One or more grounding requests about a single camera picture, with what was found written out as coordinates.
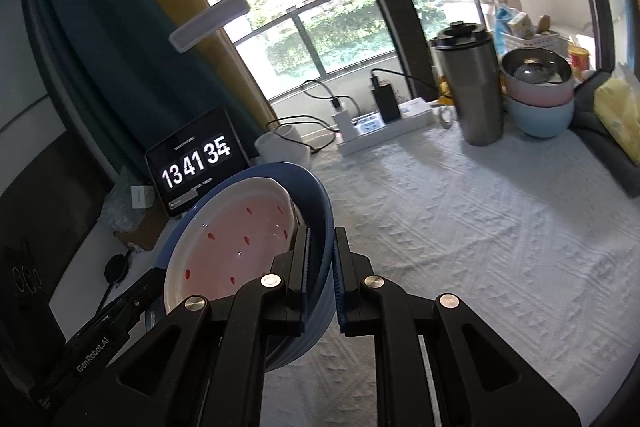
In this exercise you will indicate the black charger plug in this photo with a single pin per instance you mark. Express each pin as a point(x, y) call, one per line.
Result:
point(385, 99)

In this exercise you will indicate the white textured tablecloth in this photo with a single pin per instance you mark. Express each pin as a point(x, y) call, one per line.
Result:
point(535, 236)

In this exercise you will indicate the steel travel tumbler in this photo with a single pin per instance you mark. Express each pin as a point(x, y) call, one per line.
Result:
point(468, 60)

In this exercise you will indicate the yellow tissue pack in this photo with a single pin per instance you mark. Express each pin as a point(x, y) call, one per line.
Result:
point(616, 104)

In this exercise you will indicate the white desk lamp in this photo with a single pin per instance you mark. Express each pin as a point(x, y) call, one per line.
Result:
point(280, 143)

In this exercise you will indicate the teal curtain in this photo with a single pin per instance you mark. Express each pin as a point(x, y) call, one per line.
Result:
point(117, 79)

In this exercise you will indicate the pink strawberry ceramic bowl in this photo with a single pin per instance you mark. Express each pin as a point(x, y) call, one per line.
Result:
point(231, 240)

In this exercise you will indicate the clear plastic bag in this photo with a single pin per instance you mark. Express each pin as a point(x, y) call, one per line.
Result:
point(117, 212)

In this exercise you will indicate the round black puck device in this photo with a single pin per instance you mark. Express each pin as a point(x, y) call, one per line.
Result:
point(116, 269)

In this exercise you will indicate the cardboard box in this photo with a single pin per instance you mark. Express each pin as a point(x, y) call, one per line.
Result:
point(146, 234)

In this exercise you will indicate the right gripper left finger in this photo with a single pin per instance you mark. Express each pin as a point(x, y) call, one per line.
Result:
point(204, 363)

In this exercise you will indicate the red yellow can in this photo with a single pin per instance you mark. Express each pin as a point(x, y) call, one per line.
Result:
point(579, 60)

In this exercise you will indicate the dark grey folded cloth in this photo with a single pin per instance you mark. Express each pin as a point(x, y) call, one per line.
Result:
point(587, 126)

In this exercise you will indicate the white charger plug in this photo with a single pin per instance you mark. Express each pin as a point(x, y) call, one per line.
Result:
point(347, 129)

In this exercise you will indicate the light blue small bowl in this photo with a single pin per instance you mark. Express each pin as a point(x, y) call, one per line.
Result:
point(540, 122)

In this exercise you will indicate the white plastic basket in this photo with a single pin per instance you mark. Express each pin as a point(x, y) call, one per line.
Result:
point(507, 42)

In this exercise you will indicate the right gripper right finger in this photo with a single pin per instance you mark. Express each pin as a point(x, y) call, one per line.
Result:
point(436, 361)

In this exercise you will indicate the tablet showing clock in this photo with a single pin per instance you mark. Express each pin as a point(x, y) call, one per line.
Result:
point(195, 159)

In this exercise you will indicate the small white box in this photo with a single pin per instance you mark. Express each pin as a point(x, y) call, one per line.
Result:
point(142, 197)

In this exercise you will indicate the large dark blue bowl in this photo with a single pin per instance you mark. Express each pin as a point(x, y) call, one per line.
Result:
point(317, 224)

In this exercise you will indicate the white power strip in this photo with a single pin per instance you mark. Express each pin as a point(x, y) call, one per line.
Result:
point(372, 130)

